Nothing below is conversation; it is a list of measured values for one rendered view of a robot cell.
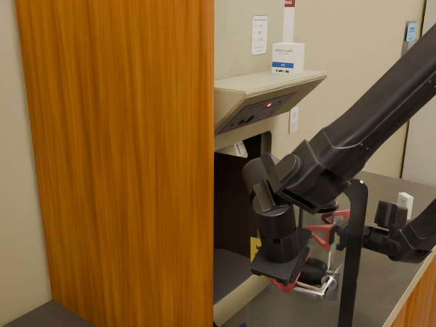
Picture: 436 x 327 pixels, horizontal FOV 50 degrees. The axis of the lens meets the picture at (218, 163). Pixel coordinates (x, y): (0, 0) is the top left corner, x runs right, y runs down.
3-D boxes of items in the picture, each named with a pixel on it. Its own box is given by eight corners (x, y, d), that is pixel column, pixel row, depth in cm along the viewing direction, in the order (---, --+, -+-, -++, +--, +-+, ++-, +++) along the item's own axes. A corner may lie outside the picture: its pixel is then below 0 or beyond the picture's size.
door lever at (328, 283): (283, 274, 83) (285, 261, 82) (335, 290, 78) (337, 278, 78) (270, 289, 79) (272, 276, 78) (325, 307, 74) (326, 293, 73)
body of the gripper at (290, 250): (250, 274, 72) (241, 243, 67) (277, 228, 78) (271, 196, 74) (289, 288, 69) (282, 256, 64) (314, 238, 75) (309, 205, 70)
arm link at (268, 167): (299, 163, 60) (341, 189, 64) (276, 117, 69) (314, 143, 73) (239, 221, 65) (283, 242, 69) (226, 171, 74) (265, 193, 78)
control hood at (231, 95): (191, 139, 85) (190, 84, 82) (279, 110, 110) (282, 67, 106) (242, 150, 79) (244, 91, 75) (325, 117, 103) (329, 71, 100)
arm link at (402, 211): (395, 258, 103) (422, 261, 107) (407, 207, 103) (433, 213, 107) (357, 243, 114) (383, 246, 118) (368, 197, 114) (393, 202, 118)
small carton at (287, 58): (271, 73, 96) (272, 43, 94) (281, 71, 100) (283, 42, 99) (293, 75, 94) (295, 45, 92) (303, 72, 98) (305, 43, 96)
